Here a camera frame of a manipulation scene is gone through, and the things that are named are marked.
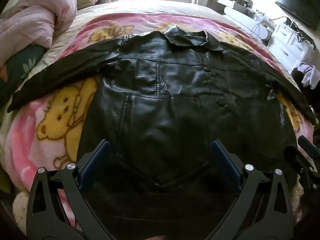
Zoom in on pale pink comforter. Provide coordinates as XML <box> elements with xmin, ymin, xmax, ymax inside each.
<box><xmin>0</xmin><ymin>0</ymin><xmax>77</xmax><ymax>65</ymax></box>

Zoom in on black leather jacket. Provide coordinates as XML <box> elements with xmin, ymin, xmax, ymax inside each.
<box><xmin>7</xmin><ymin>25</ymin><xmax>317</xmax><ymax>239</ymax></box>

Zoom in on white storage boxes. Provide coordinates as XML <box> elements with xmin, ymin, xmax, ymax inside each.
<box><xmin>212</xmin><ymin>0</ymin><xmax>253</xmax><ymax>18</ymax></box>

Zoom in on white crumpled cloth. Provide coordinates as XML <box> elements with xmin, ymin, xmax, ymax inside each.
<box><xmin>299</xmin><ymin>61</ymin><xmax>320</xmax><ymax>90</ymax></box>

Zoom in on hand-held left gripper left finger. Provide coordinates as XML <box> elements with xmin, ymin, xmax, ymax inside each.
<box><xmin>26</xmin><ymin>139</ymin><xmax>118</xmax><ymax>240</ymax></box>

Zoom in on green leaf-print cloth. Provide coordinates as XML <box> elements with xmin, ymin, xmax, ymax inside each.
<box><xmin>0</xmin><ymin>44</ymin><xmax>47</xmax><ymax>110</ymax></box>

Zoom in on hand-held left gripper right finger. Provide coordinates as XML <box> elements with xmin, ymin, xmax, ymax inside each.
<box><xmin>204</xmin><ymin>139</ymin><xmax>295</xmax><ymax>240</ymax></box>

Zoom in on cream fluffy blanket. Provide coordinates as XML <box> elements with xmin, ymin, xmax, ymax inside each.
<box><xmin>12</xmin><ymin>180</ymin><xmax>304</xmax><ymax>232</ymax></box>

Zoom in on pink bear-print blanket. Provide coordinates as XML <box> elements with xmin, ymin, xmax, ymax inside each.
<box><xmin>5</xmin><ymin>12</ymin><xmax>314</xmax><ymax>230</ymax></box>

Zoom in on black cable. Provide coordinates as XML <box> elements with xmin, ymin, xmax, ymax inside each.
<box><xmin>250</xmin><ymin>16</ymin><xmax>287</xmax><ymax>34</ymax></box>

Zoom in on white drawer dresser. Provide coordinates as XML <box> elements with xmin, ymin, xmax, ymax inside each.
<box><xmin>269</xmin><ymin>20</ymin><xmax>315</xmax><ymax>73</ymax></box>

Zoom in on black flat television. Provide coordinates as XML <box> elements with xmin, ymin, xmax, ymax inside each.
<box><xmin>275</xmin><ymin>0</ymin><xmax>319</xmax><ymax>30</ymax></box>

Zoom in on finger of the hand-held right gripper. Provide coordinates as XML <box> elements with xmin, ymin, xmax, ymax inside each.
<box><xmin>284</xmin><ymin>145</ymin><xmax>317</xmax><ymax>190</ymax></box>
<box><xmin>297</xmin><ymin>135</ymin><xmax>320</xmax><ymax>159</ymax></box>

